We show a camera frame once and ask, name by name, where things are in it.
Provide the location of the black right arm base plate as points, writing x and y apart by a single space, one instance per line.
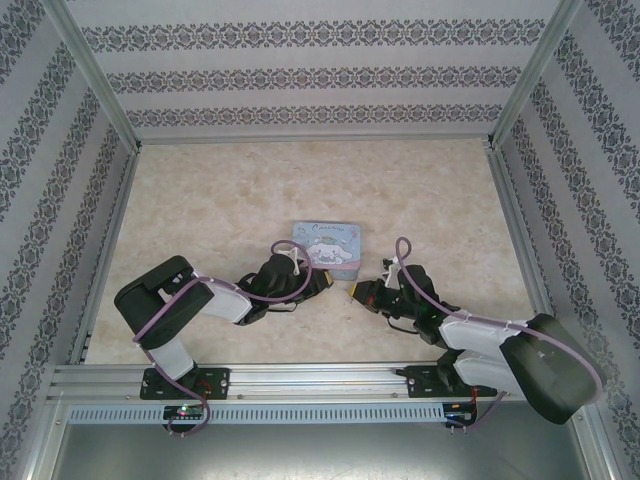
422 382

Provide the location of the aluminium side rail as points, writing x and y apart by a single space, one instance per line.
525 250
107 255

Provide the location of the aluminium mounting rail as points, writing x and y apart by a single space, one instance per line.
310 380

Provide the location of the blue cartoon tin box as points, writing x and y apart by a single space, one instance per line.
345 239

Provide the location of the aluminium frame post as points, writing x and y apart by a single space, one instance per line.
535 75
95 80

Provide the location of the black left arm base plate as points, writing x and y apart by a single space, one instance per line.
155 385

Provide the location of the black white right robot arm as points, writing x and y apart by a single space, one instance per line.
480 335

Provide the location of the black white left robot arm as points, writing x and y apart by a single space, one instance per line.
165 305

